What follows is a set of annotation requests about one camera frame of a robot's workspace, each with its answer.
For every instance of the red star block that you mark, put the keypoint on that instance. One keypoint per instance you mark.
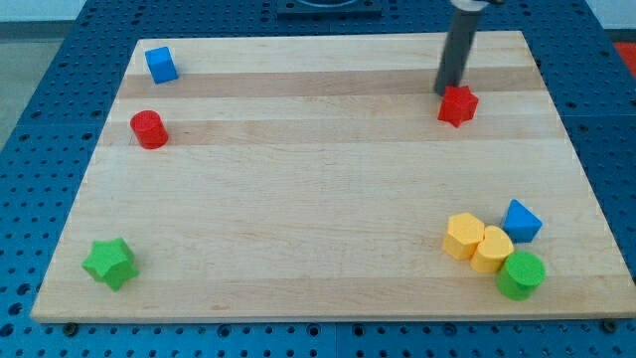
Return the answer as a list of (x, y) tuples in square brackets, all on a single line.
[(458, 105)]

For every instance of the green star block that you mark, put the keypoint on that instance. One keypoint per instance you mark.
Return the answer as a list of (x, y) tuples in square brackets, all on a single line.
[(111, 262)]

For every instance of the wooden board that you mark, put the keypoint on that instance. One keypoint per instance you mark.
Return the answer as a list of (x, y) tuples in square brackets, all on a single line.
[(309, 179)]

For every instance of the yellow hexagon block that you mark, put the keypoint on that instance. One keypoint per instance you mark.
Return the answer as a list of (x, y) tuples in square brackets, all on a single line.
[(464, 232)]

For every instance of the red cylinder block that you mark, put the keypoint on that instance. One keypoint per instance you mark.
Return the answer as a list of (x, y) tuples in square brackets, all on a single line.
[(149, 129)]

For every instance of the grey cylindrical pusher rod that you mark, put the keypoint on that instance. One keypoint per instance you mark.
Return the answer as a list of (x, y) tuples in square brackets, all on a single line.
[(458, 43)]

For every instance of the yellow heart block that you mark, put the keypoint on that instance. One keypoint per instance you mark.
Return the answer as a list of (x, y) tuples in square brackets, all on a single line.
[(492, 251)]

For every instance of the blue cube block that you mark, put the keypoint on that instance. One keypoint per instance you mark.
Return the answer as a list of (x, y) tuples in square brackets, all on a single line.
[(161, 66)]

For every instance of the blue triangle block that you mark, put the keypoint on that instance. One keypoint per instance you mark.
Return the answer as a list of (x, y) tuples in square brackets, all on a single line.
[(520, 224)]

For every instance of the green cylinder block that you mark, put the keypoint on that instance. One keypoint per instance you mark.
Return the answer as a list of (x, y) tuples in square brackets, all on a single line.
[(520, 275)]

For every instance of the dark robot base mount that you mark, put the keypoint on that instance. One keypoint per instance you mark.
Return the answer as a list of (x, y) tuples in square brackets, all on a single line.
[(329, 8)]

